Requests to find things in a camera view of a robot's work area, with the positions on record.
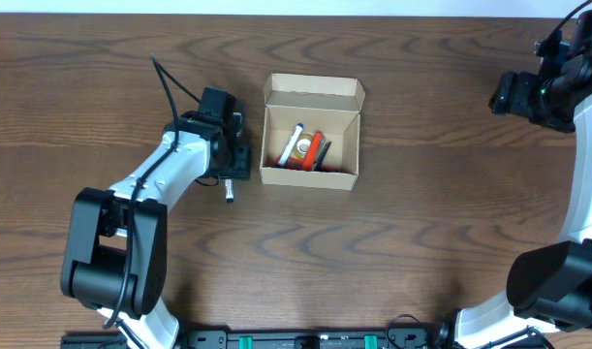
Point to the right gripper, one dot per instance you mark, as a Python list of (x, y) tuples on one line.
[(513, 95)]

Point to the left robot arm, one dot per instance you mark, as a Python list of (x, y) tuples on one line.
[(115, 260)]

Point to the blue whiteboard marker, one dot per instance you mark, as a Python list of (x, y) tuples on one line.
[(286, 153)]

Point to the red utility knife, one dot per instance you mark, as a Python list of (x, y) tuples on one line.
[(297, 164)]

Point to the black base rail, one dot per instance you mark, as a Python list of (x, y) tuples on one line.
[(398, 337)]

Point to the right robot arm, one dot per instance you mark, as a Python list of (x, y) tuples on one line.
[(549, 289)]

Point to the yellow tape roll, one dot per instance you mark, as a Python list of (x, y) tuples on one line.
[(301, 148)]

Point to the cardboard box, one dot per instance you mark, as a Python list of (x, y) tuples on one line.
[(311, 131)]

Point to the red and black stapler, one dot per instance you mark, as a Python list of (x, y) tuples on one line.
[(315, 151)]

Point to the black whiteboard marker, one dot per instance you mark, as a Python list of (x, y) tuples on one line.
[(229, 190)]

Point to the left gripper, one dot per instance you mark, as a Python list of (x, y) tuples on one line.
[(242, 171)]

